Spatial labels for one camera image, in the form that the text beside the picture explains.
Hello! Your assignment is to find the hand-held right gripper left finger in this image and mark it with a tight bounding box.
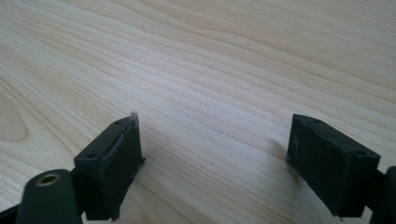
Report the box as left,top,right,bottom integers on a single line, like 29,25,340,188
73,113,146,221

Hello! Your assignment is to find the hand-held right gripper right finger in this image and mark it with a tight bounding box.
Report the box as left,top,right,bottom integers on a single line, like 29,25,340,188
286,113,381,218

